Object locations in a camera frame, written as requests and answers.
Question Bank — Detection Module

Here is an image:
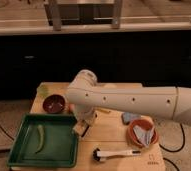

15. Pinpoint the grey blue cloth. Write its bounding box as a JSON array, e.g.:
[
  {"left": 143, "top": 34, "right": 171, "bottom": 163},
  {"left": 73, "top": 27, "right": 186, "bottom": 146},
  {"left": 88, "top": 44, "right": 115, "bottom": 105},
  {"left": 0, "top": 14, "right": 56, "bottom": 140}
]
[{"left": 133, "top": 125, "right": 155, "bottom": 147}]

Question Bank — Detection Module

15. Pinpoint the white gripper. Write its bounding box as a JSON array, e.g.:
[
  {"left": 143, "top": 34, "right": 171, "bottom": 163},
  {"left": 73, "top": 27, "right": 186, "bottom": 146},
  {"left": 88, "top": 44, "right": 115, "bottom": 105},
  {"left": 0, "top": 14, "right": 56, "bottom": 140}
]
[{"left": 73, "top": 105, "right": 97, "bottom": 136}]

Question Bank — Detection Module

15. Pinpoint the blue grey sponge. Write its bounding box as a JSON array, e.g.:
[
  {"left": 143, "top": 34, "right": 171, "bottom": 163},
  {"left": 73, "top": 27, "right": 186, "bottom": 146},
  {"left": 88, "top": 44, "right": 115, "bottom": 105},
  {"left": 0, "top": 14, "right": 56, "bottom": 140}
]
[{"left": 121, "top": 112, "right": 140, "bottom": 125}]

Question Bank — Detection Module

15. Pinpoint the green plastic tray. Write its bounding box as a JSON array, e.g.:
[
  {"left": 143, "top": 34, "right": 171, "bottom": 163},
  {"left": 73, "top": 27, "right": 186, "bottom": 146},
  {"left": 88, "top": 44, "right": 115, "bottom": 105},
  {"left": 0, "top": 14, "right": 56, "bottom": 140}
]
[{"left": 8, "top": 114, "right": 79, "bottom": 168}]

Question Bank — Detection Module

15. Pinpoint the black cable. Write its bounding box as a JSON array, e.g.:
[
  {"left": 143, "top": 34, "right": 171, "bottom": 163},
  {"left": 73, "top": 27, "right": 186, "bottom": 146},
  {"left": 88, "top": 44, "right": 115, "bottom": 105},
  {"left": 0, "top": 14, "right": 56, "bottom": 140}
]
[
  {"left": 0, "top": 112, "right": 15, "bottom": 142},
  {"left": 158, "top": 123, "right": 187, "bottom": 171}
]

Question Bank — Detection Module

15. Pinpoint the dark red bowl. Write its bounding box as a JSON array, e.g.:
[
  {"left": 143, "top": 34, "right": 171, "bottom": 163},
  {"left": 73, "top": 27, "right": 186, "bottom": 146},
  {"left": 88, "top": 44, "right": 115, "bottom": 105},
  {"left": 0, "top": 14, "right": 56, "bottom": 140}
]
[{"left": 43, "top": 94, "right": 66, "bottom": 114}]

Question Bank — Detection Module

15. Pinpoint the green chili pepper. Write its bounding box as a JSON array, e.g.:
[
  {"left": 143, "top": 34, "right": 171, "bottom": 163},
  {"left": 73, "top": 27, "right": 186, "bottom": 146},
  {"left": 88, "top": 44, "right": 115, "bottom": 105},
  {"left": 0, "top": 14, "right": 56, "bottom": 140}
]
[{"left": 35, "top": 125, "right": 45, "bottom": 153}]

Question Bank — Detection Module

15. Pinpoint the orange bowl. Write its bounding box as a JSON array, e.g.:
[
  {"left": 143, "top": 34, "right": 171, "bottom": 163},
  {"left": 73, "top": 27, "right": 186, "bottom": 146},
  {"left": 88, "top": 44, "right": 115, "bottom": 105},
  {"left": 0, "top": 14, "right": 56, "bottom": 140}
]
[{"left": 126, "top": 119, "right": 154, "bottom": 148}]

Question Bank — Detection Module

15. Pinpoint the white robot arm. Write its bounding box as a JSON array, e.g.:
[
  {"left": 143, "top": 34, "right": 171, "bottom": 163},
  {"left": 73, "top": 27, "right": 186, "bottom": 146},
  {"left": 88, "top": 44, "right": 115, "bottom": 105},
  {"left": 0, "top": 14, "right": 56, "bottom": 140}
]
[{"left": 65, "top": 70, "right": 191, "bottom": 126}]

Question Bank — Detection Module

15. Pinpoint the black cable left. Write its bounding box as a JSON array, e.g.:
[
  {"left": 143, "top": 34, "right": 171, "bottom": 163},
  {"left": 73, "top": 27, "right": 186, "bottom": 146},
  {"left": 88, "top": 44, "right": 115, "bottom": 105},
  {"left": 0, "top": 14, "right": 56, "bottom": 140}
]
[{"left": 0, "top": 112, "right": 15, "bottom": 142}]

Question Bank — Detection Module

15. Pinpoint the grey metal stool frame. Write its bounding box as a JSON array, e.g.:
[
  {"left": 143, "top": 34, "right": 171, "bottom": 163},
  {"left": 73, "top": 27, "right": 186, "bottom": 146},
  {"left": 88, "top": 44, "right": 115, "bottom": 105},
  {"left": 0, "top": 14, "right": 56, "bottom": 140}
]
[{"left": 44, "top": 0, "right": 123, "bottom": 31}]

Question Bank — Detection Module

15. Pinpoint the white black dish brush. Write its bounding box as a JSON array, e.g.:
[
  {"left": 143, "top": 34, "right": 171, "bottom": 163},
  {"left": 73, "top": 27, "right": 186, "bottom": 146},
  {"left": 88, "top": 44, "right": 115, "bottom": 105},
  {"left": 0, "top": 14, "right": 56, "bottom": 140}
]
[{"left": 93, "top": 148, "right": 141, "bottom": 162}]

